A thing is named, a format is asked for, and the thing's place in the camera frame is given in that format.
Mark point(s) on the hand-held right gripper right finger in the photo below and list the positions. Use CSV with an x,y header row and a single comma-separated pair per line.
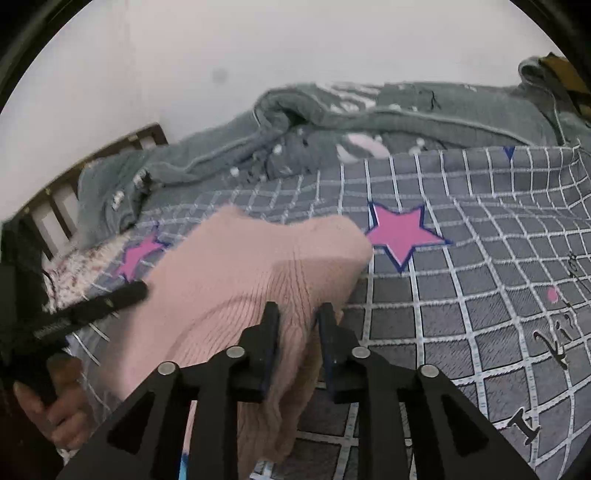
x,y
325,344

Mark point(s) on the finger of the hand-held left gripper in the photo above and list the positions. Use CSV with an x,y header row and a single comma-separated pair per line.
x,y
99,304

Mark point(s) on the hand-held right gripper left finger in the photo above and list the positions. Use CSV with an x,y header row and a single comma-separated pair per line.
x,y
273,344

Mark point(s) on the pink knitted sweater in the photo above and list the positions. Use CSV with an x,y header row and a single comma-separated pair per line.
x,y
240,286

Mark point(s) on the person's left hand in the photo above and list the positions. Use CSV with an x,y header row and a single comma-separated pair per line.
x,y
64,410

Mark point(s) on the white floral bed sheet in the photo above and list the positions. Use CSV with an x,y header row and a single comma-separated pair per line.
x,y
69,272

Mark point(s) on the dark wooden headboard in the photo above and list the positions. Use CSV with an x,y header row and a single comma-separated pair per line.
x,y
60,194

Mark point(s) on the grey checked star bed cover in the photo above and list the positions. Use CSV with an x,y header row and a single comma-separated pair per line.
x,y
461,286

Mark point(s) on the grey-green fleece blanket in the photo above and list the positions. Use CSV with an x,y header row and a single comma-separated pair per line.
x,y
323,124

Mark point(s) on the camouflage clothing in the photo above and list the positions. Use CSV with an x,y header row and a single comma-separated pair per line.
x,y
565,76

